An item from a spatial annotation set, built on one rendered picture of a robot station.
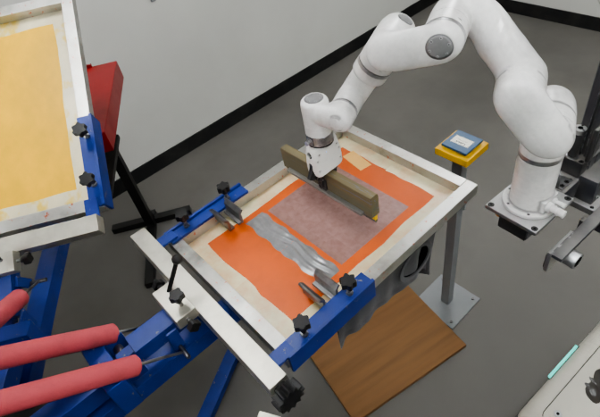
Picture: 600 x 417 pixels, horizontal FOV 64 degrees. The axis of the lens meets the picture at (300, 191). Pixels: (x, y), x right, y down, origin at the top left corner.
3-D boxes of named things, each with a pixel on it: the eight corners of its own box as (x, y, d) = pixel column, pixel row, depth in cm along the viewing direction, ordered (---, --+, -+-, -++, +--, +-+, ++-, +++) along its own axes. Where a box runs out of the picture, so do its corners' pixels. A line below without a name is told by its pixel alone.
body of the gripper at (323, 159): (315, 150, 127) (321, 181, 135) (342, 131, 131) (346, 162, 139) (297, 140, 132) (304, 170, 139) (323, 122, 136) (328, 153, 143)
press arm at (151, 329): (187, 304, 130) (181, 294, 127) (199, 318, 126) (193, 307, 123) (131, 347, 123) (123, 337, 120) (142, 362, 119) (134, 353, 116)
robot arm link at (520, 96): (487, -41, 92) (471, 0, 81) (586, 99, 103) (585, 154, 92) (427, 4, 103) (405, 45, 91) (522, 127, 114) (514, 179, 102)
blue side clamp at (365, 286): (362, 285, 132) (361, 270, 127) (376, 295, 129) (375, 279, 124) (280, 359, 120) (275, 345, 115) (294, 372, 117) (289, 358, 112)
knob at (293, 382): (290, 379, 112) (285, 362, 107) (307, 395, 108) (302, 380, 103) (266, 401, 109) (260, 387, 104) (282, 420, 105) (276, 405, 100)
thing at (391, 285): (414, 261, 178) (415, 191, 154) (433, 273, 173) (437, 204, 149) (326, 344, 159) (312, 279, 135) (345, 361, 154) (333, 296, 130)
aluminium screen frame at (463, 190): (342, 128, 185) (341, 120, 182) (477, 193, 149) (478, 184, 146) (170, 247, 152) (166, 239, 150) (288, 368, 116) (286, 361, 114)
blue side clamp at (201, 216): (243, 196, 166) (238, 182, 161) (252, 203, 163) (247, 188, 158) (170, 247, 154) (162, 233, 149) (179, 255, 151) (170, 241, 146)
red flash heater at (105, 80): (30, 103, 230) (17, 80, 222) (125, 79, 232) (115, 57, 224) (-2, 183, 185) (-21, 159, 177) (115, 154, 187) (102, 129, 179)
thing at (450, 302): (441, 274, 242) (454, 118, 177) (479, 299, 229) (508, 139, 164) (413, 302, 233) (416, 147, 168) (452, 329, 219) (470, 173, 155)
